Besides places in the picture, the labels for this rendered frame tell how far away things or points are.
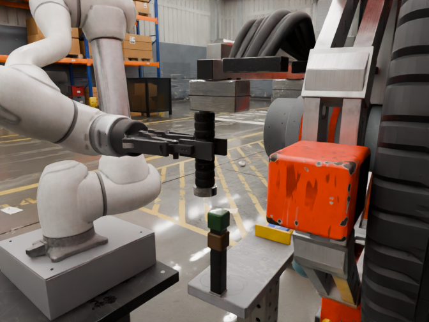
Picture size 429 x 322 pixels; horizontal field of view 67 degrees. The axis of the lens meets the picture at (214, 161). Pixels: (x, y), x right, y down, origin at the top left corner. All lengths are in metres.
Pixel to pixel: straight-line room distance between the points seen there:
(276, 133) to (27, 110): 0.45
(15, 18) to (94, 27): 10.31
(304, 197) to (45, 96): 0.53
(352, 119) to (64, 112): 0.53
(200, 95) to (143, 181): 0.64
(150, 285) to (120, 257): 0.13
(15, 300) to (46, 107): 0.71
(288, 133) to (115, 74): 0.72
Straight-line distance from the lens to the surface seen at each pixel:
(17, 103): 0.67
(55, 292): 1.07
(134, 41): 11.89
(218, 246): 0.76
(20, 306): 1.20
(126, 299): 1.11
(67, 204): 1.08
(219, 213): 0.74
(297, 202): 0.30
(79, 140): 0.74
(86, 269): 1.09
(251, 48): 0.48
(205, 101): 0.53
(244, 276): 0.91
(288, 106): 0.64
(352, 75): 0.37
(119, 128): 0.68
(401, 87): 0.32
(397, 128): 0.31
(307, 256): 0.43
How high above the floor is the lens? 0.95
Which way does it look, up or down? 14 degrees down
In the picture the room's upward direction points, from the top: straight up
